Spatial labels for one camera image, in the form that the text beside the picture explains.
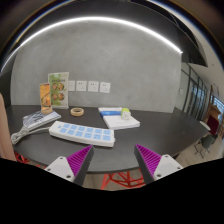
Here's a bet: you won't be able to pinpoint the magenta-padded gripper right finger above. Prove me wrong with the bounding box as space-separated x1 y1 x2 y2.
133 143 184 185

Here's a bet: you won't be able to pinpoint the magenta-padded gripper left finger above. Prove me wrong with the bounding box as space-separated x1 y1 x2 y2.
44 144 95 187

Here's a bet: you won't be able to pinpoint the green and white charger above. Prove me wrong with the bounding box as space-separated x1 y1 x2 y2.
120 107 132 121

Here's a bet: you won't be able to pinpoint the white power strip blue sockets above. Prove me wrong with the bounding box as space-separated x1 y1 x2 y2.
48 120 116 148

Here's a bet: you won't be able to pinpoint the beige tape roll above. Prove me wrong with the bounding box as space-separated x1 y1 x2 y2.
70 107 85 117

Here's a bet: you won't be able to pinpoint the white and blue booklet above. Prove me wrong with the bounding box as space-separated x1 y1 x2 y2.
97 106 141 131

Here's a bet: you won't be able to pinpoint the grey plastic-wrapped magazine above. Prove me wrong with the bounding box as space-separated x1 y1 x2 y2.
22 110 62 130

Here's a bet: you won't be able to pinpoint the dark grey chair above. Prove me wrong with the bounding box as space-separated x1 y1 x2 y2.
194 133 216 158

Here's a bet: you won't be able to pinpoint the small orange menu sign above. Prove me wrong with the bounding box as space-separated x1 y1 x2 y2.
39 82 54 115

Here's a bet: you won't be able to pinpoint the large green menu sign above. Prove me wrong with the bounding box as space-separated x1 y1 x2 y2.
47 71 70 110

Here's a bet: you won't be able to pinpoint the person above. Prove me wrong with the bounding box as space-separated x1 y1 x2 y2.
0 92 17 162

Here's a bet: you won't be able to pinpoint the black-framed glass partition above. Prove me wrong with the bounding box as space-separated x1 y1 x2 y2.
178 61 224 122

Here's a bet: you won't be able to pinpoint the curved ceiling light strip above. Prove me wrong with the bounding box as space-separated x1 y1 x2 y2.
0 15 184 73

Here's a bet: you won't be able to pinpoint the red wire-frame chair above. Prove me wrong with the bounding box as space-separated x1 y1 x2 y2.
13 151 46 169
100 169 146 191

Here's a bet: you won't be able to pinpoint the white wall socket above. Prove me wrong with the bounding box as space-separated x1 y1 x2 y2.
99 81 112 94
87 80 100 93
67 80 76 92
75 80 88 92

